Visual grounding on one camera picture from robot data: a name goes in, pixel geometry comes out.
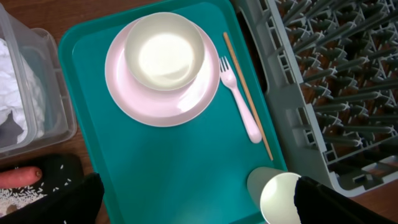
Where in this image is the orange carrot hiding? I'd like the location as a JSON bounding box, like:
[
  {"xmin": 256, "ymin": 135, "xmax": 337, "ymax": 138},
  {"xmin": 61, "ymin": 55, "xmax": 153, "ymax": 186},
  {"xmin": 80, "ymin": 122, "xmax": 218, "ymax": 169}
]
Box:
[{"xmin": 1, "ymin": 166, "xmax": 42, "ymax": 189}]

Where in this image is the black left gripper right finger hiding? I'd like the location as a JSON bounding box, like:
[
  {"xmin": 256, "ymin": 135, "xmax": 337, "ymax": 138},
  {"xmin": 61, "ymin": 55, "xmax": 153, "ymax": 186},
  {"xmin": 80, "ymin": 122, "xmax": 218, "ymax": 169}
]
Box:
[{"xmin": 294, "ymin": 176, "xmax": 395, "ymax": 224}]

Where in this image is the pink plate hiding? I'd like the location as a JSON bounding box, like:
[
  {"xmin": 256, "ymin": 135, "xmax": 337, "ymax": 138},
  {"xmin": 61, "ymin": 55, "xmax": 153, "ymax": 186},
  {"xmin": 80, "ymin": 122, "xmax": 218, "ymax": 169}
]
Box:
[{"xmin": 104, "ymin": 19, "xmax": 220, "ymax": 127}]

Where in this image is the white napkin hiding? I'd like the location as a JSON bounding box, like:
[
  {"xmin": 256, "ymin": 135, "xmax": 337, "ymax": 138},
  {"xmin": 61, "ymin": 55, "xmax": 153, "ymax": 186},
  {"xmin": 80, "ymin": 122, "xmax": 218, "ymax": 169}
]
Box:
[{"xmin": 1, "ymin": 39, "xmax": 45, "ymax": 146}]

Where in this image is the white bowl on plate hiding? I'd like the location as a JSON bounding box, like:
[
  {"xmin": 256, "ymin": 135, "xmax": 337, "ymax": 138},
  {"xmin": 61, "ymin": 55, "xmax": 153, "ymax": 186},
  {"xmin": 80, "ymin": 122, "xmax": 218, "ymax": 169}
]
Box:
[{"xmin": 124, "ymin": 12, "xmax": 205, "ymax": 91}]

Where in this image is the clear plastic bin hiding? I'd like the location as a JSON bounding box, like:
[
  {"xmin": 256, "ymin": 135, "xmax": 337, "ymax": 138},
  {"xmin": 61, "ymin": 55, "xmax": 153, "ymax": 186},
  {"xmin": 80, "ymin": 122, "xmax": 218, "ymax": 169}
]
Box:
[{"xmin": 1, "ymin": 8, "xmax": 77, "ymax": 159}]

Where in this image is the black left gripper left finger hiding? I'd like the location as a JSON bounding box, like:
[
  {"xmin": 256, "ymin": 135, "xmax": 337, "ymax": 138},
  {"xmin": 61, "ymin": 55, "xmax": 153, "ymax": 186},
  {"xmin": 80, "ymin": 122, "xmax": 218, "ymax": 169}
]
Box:
[{"xmin": 1, "ymin": 173, "xmax": 104, "ymax": 224}]

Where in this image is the grey dishwasher rack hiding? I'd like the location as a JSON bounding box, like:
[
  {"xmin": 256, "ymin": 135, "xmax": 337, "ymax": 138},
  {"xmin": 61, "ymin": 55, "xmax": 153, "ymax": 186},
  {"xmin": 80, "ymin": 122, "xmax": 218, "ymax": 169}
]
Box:
[{"xmin": 233, "ymin": 0, "xmax": 397, "ymax": 197}]

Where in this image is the pink plastic fork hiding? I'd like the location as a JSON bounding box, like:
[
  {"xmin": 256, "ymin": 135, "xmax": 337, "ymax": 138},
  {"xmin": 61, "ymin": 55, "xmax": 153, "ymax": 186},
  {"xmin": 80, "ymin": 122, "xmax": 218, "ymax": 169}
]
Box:
[{"xmin": 219, "ymin": 57, "xmax": 262, "ymax": 144}]

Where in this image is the white paper cup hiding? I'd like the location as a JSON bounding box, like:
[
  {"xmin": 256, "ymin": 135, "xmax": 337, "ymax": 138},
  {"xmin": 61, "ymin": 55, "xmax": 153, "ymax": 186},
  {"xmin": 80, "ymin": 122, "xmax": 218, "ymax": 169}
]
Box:
[{"xmin": 246, "ymin": 167, "xmax": 301, "ymax": 224}]

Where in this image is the black tray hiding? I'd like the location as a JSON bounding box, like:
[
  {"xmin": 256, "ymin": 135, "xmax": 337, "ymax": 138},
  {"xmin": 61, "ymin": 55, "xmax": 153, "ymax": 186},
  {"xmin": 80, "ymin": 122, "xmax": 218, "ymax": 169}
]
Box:
[{"xmin": 1, "ymin": 154, "xmax": 84, "ymax": 217}]

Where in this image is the spilled rice pile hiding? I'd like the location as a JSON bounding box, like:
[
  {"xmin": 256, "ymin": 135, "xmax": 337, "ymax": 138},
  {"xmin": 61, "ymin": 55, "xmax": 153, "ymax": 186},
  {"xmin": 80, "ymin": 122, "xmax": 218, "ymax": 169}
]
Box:
[{"xmin": 0, "ymin": 164, "xmax": 74, "ymax": 217}]

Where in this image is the wooden chopstick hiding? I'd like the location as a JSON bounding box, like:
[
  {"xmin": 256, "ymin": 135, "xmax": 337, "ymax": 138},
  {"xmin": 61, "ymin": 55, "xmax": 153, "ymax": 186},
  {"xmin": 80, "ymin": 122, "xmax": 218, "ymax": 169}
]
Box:
[{"xmin": 223, "ymin": 32, "xmax": 274, "ymax": 161}]

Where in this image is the teal plastic tray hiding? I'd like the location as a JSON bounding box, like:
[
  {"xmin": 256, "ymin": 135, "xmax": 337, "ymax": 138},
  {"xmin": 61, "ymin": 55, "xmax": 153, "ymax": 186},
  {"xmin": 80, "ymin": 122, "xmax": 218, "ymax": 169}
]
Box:
[{"xmin": 58, "ymin": 1, "xmax": 286, "ymax": 223}]

